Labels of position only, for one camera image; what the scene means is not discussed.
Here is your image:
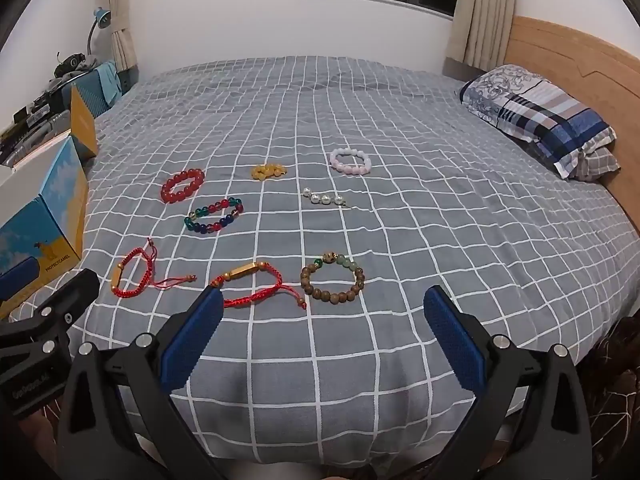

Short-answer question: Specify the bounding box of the black bag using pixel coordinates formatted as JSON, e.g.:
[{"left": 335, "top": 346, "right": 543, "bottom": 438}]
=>
[{"left": 52, "top": 52, "right": 96, "bottom": 81}]

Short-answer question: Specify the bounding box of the red cord bracelet long tube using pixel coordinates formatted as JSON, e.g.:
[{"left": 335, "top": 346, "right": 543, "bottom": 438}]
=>
[{"left": 209, "top": 259, "right": 308, "bottom": 311}]

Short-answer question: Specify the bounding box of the multicoloured glass bead bracelet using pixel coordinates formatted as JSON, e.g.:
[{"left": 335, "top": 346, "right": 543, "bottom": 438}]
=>
[{"left": 183, "top": 196, "right": 245, "bottom": 236}]

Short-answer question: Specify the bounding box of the blue desk lamp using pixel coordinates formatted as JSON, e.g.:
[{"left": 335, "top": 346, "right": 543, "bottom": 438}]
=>
[{"left": 86, "top": 7, "right": 113, "bottom": 58}]

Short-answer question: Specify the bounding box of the blue plaid pillow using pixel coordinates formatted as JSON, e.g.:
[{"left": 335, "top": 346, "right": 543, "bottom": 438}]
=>
[{"left": 459, "top": 64, "right": 617, "bottom": 178}]

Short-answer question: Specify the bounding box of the dark patterned cloth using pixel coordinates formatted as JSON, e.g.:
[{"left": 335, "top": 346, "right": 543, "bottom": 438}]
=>
[{"left": 582, "top": 310, "right": 640, "bottom": 441}]

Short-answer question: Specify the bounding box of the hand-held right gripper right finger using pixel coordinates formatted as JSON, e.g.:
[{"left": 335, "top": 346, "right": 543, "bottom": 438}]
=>
[{"left": 422, "top": 285, "right": 593, "bottom": 480}]

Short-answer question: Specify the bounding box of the brown wooden bead bracelet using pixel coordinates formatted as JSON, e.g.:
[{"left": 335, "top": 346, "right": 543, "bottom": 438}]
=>
[{"left": 300, "top": 252, "right": 366, "bottom": 303}]

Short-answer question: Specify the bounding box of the silver bead bracelet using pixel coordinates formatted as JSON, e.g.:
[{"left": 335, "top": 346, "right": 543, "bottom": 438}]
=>
[{"left": 301, "top": 187, "right": 358, "bottom": 209}]

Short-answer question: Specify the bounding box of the grey checked pillow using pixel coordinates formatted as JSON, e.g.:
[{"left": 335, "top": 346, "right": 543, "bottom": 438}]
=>
[{"left": 565, "top": 145, "right": 621, "bottom": 183}]

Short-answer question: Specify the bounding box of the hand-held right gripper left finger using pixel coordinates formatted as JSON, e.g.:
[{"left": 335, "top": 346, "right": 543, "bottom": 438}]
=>
[{"left": 55, "top": 287, "right": 236, "bottom": 480}]

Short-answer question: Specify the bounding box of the red cord bracelet short tube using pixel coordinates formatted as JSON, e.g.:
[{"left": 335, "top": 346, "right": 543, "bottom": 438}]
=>
[{"left": 110, "top": 238, "right": 198, "bottom": 300}]

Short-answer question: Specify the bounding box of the wooden headboard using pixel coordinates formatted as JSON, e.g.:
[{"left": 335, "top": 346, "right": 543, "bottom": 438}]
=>
[{"left": 505, "top": 15, "right": 640, "bottom": 236}]

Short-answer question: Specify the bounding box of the grey grid bed sheet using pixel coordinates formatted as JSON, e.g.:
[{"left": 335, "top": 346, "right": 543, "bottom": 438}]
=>
[{"left": 10, "top": 55, "right": 640, "bottom": 466}]

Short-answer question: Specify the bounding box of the red bead bracelet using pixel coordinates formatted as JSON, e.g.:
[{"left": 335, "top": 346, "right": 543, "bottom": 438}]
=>
[{"left": 160, "top": 167, "right": 206, "bottom": 204}]

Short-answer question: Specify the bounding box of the yellow bead bracelet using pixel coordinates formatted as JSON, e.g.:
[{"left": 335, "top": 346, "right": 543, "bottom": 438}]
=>
[{"left": 251, "top": 162, "right": 288, "bottom": 181}]

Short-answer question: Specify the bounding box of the beige curtain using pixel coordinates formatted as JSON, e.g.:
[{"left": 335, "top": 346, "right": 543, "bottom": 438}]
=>
[
  {"left": 95, "top": 0, "right": 138, "bottom": 73},
  {"left": 442, "top": 0, "right": 518, "bottom": 68}
]

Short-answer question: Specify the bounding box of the grey suitcase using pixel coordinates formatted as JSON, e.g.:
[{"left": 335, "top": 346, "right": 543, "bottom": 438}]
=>
[{"left": 0, "top": 110, "right": 71, "bottom": 166}]

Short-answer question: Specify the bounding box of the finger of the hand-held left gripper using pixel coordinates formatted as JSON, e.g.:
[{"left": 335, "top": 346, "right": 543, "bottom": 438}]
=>
[{"left": 0, "top": 268, "right": 101, "bottom": 361}]

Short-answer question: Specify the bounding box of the teal suitcase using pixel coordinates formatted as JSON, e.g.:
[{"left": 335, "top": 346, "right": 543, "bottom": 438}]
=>
[{"left": 62, "top": 60, "right": 132, "bottom": 116}]

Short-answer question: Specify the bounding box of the pink bead bracelet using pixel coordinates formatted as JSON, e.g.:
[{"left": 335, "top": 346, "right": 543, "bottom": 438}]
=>
[{"left": 329, "top": 147, "right": 373, "bottom": 177}]

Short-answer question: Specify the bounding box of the blue and orange cardboard box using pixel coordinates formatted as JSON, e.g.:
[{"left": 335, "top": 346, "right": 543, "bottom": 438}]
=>
[{"left": 0, "top": 85, "right": 100, "bottom": 318}]

